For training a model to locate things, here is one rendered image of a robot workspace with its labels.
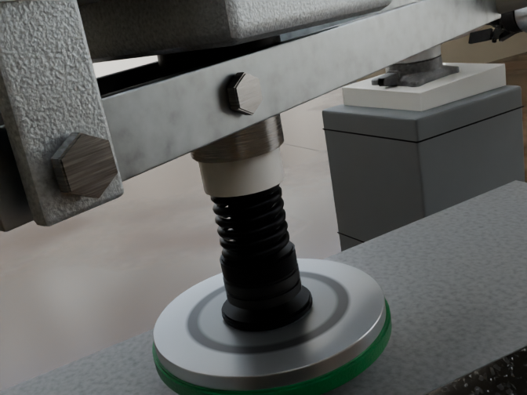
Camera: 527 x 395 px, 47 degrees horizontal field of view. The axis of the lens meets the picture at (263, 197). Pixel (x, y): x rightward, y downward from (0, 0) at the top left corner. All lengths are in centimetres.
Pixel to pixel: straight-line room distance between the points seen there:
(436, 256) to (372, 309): 24
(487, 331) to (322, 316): 16
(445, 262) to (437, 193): 89
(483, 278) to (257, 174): 32
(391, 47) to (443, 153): 104
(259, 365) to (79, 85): 27
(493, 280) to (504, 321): 8
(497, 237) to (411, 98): 88
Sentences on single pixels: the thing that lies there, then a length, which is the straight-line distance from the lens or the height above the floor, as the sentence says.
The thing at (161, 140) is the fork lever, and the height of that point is 106.
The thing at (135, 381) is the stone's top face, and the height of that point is 80.
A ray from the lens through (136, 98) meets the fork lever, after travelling 37.
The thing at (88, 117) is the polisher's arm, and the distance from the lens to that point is 32.
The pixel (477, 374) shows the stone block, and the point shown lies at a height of 80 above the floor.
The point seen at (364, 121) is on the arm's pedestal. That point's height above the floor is 78.
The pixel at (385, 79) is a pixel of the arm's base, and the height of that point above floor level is 88.
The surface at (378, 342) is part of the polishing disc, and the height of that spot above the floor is 85.
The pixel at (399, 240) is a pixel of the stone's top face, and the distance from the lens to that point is 82.
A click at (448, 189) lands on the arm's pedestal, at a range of 166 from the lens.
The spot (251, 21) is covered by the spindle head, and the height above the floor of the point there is 112.
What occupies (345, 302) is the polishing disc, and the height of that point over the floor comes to 86.
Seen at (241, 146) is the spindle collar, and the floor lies 102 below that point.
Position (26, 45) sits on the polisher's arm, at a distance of 31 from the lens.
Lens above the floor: 112
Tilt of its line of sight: 17 degrees down
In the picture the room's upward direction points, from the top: 10 degrees counter-clockwise
